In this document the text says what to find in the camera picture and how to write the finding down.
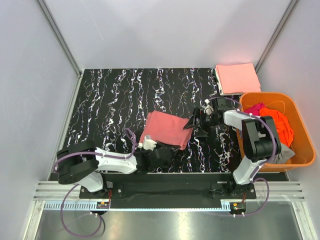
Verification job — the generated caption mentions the salmon red t shirt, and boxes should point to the salmon red t shirt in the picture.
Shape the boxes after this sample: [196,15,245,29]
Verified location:
[139,110,193,151]

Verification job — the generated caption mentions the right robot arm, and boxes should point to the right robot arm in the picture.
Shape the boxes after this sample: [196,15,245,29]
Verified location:
[183,96,282,199]

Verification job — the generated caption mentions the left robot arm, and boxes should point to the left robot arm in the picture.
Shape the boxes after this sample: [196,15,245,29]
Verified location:
[53,140,180,193]

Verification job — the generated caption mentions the magenta t shirt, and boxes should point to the magenta t shirt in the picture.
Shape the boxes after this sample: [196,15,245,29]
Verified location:
[244,102,265,116]

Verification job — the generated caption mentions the folded light pink t shirt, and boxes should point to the folded light pink t shirt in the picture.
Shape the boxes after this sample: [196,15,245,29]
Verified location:
[214,63,261,94]

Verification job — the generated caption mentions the orange t shirt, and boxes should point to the orange t shirt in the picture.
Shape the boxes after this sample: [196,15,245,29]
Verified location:
[259,107,294,147]

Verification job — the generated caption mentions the grey t shirt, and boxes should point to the grey t shirt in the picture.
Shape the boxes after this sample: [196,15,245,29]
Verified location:
[272,143,295,164]

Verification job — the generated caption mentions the orange plastic basket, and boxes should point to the orange plastic basket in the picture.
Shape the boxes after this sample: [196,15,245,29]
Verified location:
[239,92,316,172]

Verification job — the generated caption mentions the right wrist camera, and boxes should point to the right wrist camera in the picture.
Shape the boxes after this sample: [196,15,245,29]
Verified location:
[202,99,214,115]

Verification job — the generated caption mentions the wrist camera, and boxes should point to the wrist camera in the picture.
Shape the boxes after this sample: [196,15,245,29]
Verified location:
[138,135,157,151]
[202,99,214,115]

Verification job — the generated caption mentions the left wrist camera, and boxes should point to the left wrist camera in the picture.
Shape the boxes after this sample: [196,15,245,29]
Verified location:
[138,135,157,151]

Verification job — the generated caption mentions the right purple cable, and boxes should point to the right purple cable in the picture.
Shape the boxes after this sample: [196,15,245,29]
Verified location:
[208,96,278,217]

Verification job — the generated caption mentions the purple cable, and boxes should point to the purple cable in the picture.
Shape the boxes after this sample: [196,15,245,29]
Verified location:
[54,127,140,237]
[208,96,278,217]

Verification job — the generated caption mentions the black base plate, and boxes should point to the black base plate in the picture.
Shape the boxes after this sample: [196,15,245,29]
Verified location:
[79,173,257,200]

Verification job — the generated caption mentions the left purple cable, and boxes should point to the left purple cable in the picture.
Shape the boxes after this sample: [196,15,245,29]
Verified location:
[54,127,140,237]

